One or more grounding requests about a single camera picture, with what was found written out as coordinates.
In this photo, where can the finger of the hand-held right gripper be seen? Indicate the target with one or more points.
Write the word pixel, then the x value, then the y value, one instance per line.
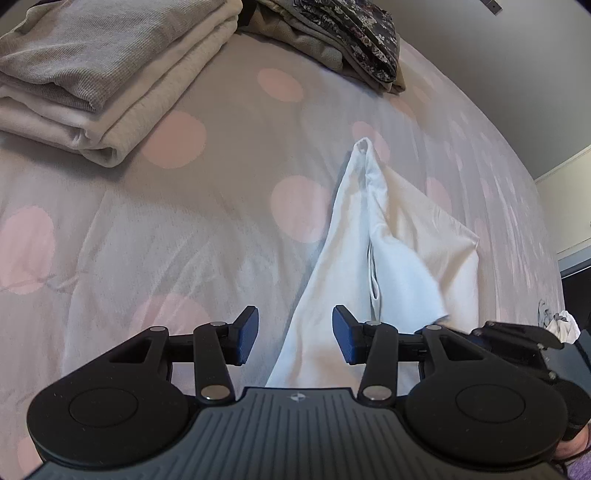
pixel 517 334
pixel 521 360

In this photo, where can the white tank top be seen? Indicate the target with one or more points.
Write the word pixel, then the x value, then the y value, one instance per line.
pixel 346 258

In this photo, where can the dark grey furniture panel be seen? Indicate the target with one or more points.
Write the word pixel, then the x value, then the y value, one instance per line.
pixel 577 286

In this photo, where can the dark floral garment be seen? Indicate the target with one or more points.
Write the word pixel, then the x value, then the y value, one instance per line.
pixel 355 32

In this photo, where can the white crumpled cloth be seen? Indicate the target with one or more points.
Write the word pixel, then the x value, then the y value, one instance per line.
pixel 564 325

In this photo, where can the beige garment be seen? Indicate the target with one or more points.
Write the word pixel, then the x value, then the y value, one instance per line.
pixel 304 34

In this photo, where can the cream door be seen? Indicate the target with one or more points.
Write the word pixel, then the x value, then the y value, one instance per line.
pixel 570 203

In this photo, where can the pink polka dot bedspread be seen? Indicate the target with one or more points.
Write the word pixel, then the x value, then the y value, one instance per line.
pixel 207 217

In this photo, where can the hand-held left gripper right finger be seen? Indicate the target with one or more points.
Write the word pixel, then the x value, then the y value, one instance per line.
pixel 344 333

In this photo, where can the stack of folded grey-cream towels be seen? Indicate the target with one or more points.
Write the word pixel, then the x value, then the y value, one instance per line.
pixel 147 106

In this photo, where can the grey folded garment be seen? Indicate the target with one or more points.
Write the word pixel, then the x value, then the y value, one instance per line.
pixel 106 50

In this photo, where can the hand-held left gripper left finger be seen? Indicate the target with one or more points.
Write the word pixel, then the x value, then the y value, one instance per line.
pixel 247 333

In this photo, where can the grey wall socket strip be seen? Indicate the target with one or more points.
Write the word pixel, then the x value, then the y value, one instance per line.
pixel 492 6

